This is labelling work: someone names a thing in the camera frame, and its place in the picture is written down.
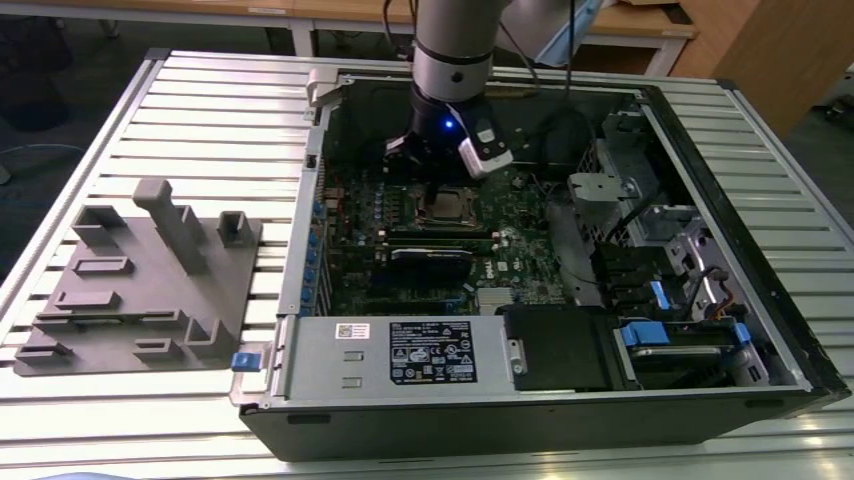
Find green motherboard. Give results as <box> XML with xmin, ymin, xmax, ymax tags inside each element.
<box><xmin>318</xmin><ymin>162</ymin><xmax>583</xmax><ymax>317</ymax></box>

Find RAM slot white clips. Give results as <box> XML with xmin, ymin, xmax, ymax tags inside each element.
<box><xmin>389</xmin><ymin>231</ymin><xmax>501</xmax><ymax>242</ymax></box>

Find grey case hinge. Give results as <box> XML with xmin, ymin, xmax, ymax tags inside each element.
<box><xmin>305</xmin><ymin>67</ymin><xmax>343</xmax><ymax>109</ymax></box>

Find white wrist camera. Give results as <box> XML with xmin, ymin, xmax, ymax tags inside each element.
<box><xmin>458</xmin><ymin>117</ymin><xmax>515</xmax><ymax>180</ymax></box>

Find silver power supply unit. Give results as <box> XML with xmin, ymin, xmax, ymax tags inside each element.
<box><xmin>283</xmin><ymin>314</ymin><xmax>521</xmax><ymax>399</ymax></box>

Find black open PC case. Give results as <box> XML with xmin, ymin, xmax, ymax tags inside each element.
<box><xmin>226</xmin><ymin>63</ymin><xmax>854</xmax><ymax>464</ymax></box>

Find wooden desk white frame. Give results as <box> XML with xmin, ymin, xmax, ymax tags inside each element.
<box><xmin>310</xmin><ymin>0</ymin><xmax>701</xmax><ymax>77</ymax></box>
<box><xmin>0</xmin><ymin>0</ymin><xmax>315</xmax><ymax>59</ymax></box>

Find silver CPU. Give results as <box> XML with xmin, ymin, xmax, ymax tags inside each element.
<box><xmin>430</xmin><ymin>196</ymin><xmax>465</xmax><ymax>221</ymax></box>

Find silver metal bracket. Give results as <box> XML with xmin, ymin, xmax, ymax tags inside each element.
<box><xmin>566</xmin><ymin>172</ymin><xmax>637</xmax><ymax>217</ymax></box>

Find silver finned heatsink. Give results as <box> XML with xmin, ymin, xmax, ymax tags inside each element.
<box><xmin>475</xmin><ymin>286</ymin><xmax>521</xmax><ymax>307</ymax></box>

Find hard disk in blue carrier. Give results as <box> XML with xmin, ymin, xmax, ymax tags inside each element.
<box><xmin>617</xmin><ymin>319</ymin><xmax>753</xmax><ymax>391</ymax></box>

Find metal socket cover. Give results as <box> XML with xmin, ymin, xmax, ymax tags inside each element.
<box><xmin>417</xmin><ymin>187</ymin><xmax>483</xmax><ymax>230</ymax></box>

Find black camera cable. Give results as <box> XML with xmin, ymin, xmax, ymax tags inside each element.
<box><xmin>563</xmin><ymin>0</ymin><xmax>581</xmax><ymax>97</ymax></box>

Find black plastic shroud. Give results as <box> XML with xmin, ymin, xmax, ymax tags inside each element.
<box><xmin>499</xmin><ymin>303</ymin><xmax>629</xmax><ymax>394</ymax></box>

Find grey parts rack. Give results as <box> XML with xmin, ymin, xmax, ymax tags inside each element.
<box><xmin>11</xmin><ymin>177</ymin><xmax>266</xmax><ymax>379</ymax></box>

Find metal drive cage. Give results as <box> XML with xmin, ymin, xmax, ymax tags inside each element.
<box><xmin>577</xmin><ymin>109</ymin><xmax>742</xmax><ymax>321</ymax></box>

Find black graphics card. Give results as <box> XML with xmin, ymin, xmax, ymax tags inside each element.
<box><xmin>389</xmin><ymin>246</ymin><xmax>477</xmax><ymax>297</ymax></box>

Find dark chair base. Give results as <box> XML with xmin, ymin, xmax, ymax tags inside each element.
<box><xmin>810</xmin><ymin>64</ymin><xmax>854</xmax><ymax>124</ymax></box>

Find coloured wire bundle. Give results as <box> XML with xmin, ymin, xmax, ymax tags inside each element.
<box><xmin>709</xmin><ymin>294</ymin><xmax>748</xmax><ymax>321</ymax></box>

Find dark sleeved cable loop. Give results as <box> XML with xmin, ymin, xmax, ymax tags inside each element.
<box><xmin>535</xmin><ymin>106</ymin><xmax>594</xmax><ymax>170</ymax></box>

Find RAM slot black clips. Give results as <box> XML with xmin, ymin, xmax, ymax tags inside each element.
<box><xmin>389</xmin><ymin>225</ymin><xmax>499</xmax><ymax>236</ymax></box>

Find CPU socket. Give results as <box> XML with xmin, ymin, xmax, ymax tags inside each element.
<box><xmin>411</xmin><ymin>184</ymin><xmax>494</xmax><ymax>232</ymax></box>

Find wooden cabinet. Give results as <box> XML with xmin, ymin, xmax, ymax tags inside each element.
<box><xmin>673</xmin><ymin>0</ymin><xmax>854</xmax><ymax>137</ymax></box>

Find dark office chair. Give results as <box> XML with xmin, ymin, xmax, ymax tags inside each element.
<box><xmin>0</xmin><ymin>29</ymin><xmax>76</xmax><ymax>134</ymax></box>

